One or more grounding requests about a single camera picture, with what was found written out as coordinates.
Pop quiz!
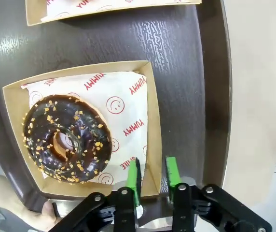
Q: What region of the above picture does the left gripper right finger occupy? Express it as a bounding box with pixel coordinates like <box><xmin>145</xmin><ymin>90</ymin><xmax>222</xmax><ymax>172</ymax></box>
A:
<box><xmin>165</xmin><ymin>156</ymin><xmax>273</xmax><ymax>232</ymax></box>

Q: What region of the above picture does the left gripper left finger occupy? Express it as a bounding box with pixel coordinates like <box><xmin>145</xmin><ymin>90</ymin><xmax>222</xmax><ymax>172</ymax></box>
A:
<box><xmin>55</xmin><ymin>157</ymin><xmax>143</xmax><ymax>232</ymax></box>

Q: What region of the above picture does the white printed paper liner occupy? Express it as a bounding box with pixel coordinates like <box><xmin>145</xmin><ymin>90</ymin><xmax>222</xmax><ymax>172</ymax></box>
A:
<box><xmin>40</xmin><ymin>0</ymin><xmax>192</xmax><ymax>24</ymax></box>
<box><xmin>20</xmin><ymin>71</ymin><xmax>149</xmax><ymax>186</ymax></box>

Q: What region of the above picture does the chocolate donut with nut bits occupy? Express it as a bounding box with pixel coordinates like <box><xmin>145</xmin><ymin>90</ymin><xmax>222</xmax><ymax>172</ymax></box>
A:
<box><xmin>22</xmin><ymin>94</ymin><xmax>113</xmax><ymax>185</ymax></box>

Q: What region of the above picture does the dark brown serving tray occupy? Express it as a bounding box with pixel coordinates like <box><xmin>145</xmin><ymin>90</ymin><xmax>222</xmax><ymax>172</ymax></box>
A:
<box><xmin>0</xmin><ymin>0</ymin><xmax>233</xmax><ymax>214</ymax></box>

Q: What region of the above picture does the brown cardboard donut box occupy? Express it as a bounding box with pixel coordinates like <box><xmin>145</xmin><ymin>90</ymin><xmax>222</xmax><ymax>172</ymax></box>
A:
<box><xmin>2</xmin><ymin>60</ymin><xmax>163</xmax><ymax>200</ymax></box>
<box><xmin>25</xmin><ymin>0</ymin><xmax>202</xmax><ymax>27</ymax></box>

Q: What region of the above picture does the person's right hand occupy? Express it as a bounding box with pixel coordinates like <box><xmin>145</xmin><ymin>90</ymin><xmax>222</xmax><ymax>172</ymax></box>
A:
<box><xmin>0</xmin><ymin>173</ymin><xmax>60</xmax><ymax>226</ymax></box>

